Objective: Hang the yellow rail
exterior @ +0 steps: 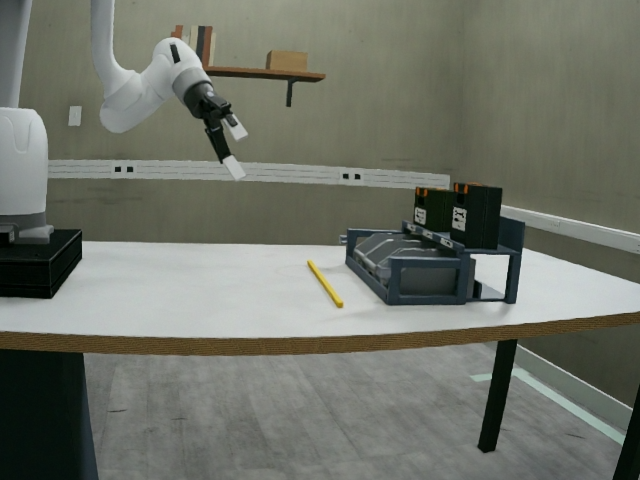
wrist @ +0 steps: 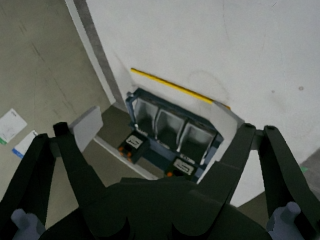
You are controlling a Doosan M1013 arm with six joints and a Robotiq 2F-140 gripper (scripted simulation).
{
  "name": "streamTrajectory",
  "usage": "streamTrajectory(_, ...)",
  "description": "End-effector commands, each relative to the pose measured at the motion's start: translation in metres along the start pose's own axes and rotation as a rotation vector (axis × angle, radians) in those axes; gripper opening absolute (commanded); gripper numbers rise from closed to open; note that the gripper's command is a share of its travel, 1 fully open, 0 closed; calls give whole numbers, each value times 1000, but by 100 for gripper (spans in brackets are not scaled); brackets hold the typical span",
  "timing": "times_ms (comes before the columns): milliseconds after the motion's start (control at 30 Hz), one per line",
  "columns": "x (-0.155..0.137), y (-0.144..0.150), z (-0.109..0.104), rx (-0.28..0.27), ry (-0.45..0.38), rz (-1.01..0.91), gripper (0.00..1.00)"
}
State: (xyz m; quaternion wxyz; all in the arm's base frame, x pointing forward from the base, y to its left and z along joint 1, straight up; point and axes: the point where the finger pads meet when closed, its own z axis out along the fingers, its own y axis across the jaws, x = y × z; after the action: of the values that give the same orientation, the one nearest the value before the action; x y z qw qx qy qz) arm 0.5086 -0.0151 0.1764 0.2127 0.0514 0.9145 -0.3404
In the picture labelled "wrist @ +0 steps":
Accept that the dark grey bin rack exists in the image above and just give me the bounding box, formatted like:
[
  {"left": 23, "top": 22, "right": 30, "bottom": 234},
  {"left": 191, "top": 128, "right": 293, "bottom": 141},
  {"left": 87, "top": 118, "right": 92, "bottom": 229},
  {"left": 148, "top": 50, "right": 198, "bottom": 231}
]
[{"left": 125, "top": 88, "right": 224, "bottom": 183}]

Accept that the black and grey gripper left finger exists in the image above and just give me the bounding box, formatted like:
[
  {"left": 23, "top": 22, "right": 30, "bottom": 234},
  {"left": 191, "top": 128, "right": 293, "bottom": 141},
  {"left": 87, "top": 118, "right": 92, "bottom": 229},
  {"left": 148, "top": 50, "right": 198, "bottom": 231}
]
[{"left": 0, "top": 106, "right": 130, "bottom": 240}]

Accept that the yellow bar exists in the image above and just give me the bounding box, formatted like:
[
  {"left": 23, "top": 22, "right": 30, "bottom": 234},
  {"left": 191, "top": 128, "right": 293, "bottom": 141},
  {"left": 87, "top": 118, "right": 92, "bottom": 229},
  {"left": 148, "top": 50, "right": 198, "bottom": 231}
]
[{"left": 130, "top": 68, "right": 214, "bottom": 104}]

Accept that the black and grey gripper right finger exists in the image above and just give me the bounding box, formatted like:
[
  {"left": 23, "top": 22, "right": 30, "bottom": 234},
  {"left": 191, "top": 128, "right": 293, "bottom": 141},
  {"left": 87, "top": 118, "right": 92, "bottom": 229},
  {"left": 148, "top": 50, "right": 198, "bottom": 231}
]
[{"left": 172, "top": 101, "right": 320, "bottom": 240}]

